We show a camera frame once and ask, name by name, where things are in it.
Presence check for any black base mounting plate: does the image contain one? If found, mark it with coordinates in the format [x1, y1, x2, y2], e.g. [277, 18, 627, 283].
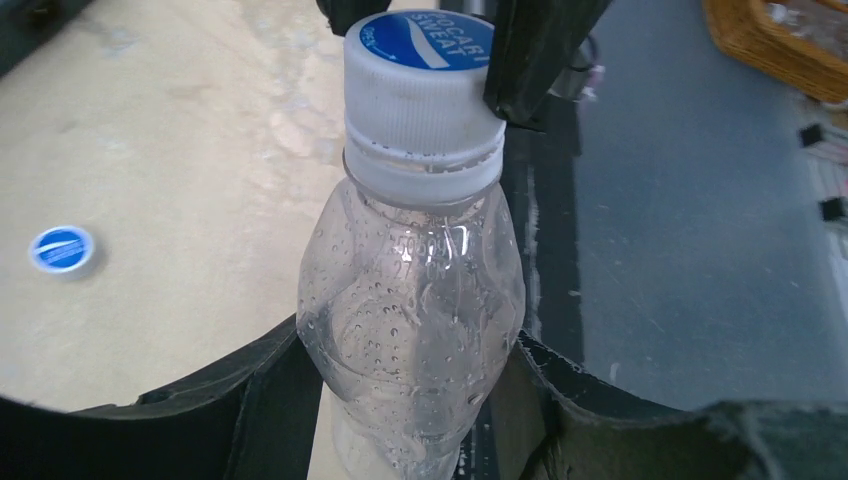
[454, 95, 584, 479]

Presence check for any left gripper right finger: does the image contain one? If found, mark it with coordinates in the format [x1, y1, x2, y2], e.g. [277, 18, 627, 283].
[490, 335, 847, 479]

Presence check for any wicker basket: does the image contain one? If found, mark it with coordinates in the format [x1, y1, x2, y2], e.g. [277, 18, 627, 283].
[702, 0, 847, 104]

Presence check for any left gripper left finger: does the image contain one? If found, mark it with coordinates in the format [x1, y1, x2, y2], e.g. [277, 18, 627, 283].
[1, 319, 322, 479]

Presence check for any blue white bottle cap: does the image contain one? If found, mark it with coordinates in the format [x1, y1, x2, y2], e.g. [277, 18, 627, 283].
[27, 225, 98, 279]
[343, 9, 505, 165]

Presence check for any clear plastic bottle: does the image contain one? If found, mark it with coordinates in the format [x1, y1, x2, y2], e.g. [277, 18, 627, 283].
[297, 150, 525, 479]

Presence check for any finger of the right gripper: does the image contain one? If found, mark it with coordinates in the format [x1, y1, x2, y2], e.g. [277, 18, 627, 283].
[483, 1, 611, 130]
[315, 0, 391, 36]

